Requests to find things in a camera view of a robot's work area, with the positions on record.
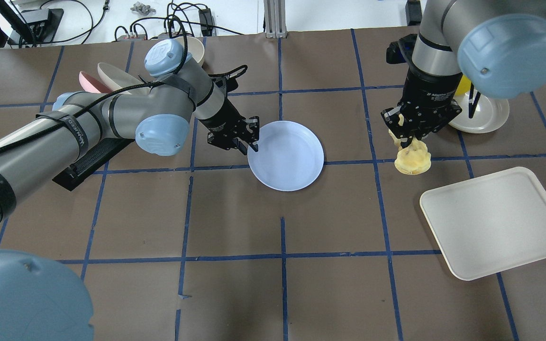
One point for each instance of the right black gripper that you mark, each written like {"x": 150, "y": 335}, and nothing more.
{"x": 425, "y": 90}

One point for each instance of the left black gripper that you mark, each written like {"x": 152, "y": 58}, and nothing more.
{"x": 222, "y": 119}

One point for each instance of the light blue plate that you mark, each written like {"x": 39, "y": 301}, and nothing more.
{"x": 290, "y": 157}

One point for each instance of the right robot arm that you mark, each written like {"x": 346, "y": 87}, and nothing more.
{"x": 499, "y": 45}

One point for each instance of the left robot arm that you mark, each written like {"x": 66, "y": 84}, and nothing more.
{"x": 42, "y": 299}

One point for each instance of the cream round plate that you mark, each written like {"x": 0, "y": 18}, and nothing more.
{"x": 490, "y": 115}

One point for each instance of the cream plate in rack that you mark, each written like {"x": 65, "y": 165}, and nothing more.
{"x": 115, "y": 79}

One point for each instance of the pink plate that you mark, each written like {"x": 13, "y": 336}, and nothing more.
{"x": 91, "y": 84}

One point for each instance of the yellow lemon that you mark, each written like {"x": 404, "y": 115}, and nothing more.
{"x": 464, "y": 86}

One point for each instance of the cream bowl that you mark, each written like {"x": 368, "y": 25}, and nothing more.
{"x": 197, "y": 49}

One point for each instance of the black power adapter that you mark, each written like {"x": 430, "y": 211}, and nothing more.
{"x": 413, "y": 12}

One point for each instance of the cream rectangular tray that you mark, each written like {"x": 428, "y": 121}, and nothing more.
{"x": 488, "y": 224}

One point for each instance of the black dish rack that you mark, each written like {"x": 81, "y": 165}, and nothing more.
{"x": 76, "y": 173}

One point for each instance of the black monitor stand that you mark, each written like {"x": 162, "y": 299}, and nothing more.
{"x": 33, "y": 27}

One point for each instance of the aluminium frame post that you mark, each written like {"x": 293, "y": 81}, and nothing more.
{"x": 275, "y": 19}

